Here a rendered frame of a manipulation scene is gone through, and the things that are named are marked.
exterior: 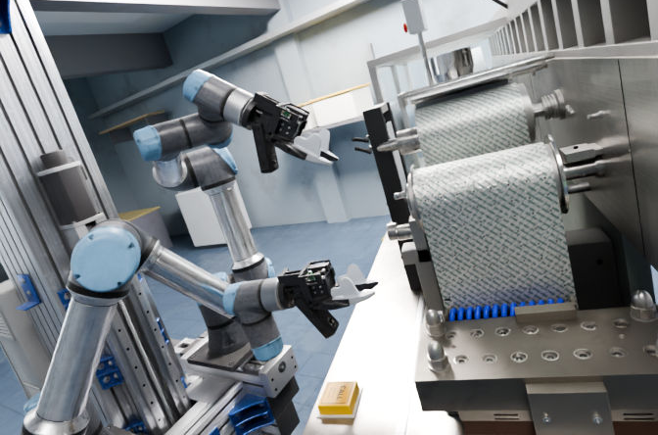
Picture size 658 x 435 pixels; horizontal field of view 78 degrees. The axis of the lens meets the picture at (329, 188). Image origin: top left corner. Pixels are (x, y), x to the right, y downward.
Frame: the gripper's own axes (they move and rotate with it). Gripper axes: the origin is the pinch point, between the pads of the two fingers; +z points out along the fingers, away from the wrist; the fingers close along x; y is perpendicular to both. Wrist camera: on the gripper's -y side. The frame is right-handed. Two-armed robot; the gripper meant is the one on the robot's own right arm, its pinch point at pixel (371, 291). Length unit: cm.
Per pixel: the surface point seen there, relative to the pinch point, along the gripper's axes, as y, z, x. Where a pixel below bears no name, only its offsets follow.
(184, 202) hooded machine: -37, -358, 374
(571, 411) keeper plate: -10.3, 31.2, -21.8
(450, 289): -1.5, 16.1, -0.1
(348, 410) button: -17.6, -7.0, -13.4
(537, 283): -2.2, 31.6, -0.1
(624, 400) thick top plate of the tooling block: -10.3, 38.2, -19.8
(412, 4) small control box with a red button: 60, 17, 58
